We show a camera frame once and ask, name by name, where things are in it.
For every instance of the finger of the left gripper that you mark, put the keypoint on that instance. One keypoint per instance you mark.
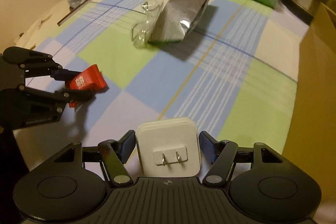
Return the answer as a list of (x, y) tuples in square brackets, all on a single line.
[(37, 64), (57, 94)]

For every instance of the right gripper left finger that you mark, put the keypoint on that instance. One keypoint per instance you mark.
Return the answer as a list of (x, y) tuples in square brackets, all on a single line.
[(114, 154)]

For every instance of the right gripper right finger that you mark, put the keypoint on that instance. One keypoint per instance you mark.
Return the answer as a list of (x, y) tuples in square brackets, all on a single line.
[(221, 156)]

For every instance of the red candy packet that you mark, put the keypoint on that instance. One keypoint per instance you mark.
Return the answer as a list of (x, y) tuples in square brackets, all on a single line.
[(90, 79)]

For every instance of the white power adapter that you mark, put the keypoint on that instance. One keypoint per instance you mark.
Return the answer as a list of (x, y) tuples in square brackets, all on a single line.
[(169, 148)]

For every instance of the clear plastic hook bag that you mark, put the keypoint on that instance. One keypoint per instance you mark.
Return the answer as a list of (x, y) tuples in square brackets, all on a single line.
[(142, 30)]

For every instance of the silver foil tea bag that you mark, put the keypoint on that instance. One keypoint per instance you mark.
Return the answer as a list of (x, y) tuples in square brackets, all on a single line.
[(177, 20)]

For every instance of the brown cardboard box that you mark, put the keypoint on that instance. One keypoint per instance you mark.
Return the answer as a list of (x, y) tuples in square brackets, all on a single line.
[(310, 142)]

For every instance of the checked tablecloth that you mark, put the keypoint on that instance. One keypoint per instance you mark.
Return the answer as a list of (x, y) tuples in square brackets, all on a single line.
[(235, 76)]

